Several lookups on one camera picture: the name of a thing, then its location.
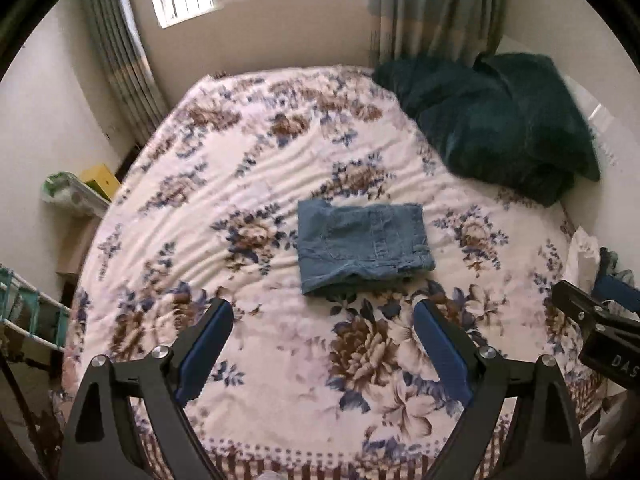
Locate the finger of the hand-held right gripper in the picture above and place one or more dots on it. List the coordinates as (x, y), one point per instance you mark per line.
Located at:
(580, 305)
(620, 292)

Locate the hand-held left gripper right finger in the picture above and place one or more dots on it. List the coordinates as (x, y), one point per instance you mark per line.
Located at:
(443, 356)

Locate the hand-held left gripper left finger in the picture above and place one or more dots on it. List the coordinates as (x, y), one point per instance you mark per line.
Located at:
(207, 352)

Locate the blue denim pants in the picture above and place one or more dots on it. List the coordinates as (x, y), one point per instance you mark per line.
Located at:
(360, 245)

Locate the white cloth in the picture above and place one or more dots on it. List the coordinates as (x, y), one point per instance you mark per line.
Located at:
(582, 260)

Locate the wooden nightstand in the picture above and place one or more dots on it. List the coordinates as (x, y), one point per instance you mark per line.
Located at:
(75, 247)

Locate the teal drying rack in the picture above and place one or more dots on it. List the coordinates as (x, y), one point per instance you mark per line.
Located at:
(30, 305)

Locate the yellow box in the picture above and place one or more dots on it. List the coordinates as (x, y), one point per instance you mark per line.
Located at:
(102, 180)

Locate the dark green blanket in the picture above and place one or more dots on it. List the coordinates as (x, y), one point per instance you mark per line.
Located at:
(490, 120)

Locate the floral printed blanket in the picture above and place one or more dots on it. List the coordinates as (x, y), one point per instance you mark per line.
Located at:
(300, 160)

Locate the green white packet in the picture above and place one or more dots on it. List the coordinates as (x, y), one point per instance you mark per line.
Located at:
(62, 192)

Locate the grey striped curtain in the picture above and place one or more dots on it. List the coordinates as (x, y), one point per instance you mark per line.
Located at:
(435, 10)
(122, 60)

